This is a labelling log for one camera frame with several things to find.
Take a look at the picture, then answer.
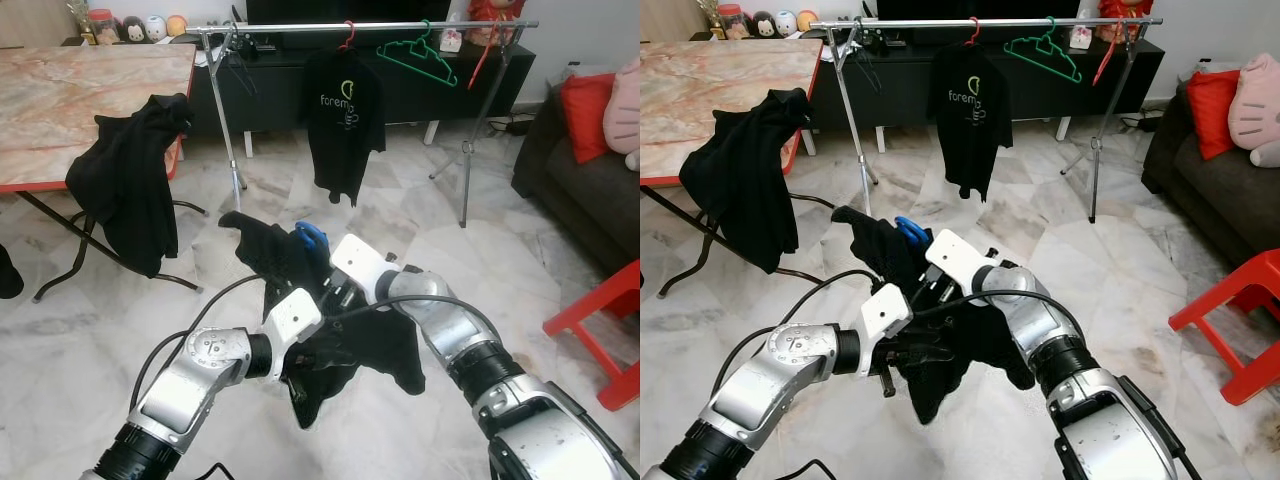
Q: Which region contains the black television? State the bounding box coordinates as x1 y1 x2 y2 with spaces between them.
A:
875 0 1101 21
245 0 471 26

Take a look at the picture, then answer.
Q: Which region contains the black T-shirt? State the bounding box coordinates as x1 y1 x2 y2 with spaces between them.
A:
830 205 1036 426
0 243 23 301
302 50 386 208
678 88 814 274
65 93 194 279
928 45 1014 201
218 210 428 429

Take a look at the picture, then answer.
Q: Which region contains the green plastic hanger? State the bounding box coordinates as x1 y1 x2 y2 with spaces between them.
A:
1003 18 1084 84
377 22 459 89

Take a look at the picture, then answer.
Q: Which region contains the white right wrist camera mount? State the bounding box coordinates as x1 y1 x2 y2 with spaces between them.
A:
328 233 401 301
925 230 996 296

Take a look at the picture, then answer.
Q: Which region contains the dark brown sofa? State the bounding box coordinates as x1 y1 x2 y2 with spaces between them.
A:
512 85 640 276
1142 80 1280 266

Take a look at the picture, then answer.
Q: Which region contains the light wood cabinet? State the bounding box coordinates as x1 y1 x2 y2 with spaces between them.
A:
640 0 706 46
0 0 76 51

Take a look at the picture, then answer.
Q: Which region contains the black low TV cabinet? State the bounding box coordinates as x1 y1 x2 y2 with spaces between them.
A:
65 30 536 156
695 25 1166 151

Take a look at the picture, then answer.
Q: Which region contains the red Buddha statue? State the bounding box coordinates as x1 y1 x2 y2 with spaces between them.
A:
468 0 526 46
1098 0 1156 43

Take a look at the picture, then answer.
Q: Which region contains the marble folding table red edge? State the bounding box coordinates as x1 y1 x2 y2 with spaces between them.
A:
0 42 209 303
640 38 826 299

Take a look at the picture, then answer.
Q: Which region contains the red stool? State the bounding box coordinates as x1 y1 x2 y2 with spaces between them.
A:
543 258 640 411
1168 250 1280 406

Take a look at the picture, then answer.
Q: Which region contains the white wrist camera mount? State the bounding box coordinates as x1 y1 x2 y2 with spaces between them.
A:
328 233 401 301
262 287 324 346
860 283 914 346
925 230 996 296

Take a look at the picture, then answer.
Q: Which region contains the silver metal clothes rack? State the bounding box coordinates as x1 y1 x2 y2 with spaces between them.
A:
808 15 1165 224
188 18 541 229

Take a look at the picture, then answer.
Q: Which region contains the black plastic hanger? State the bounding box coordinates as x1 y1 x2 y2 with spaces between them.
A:
850 30 891 93
225 32 263 98

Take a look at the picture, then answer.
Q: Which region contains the red cushion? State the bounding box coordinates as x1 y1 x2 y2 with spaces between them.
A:
560 72 616 164
1185 68 1243 161

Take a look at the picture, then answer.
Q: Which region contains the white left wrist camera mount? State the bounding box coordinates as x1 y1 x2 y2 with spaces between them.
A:
860 283 914 346
262 287 324 346

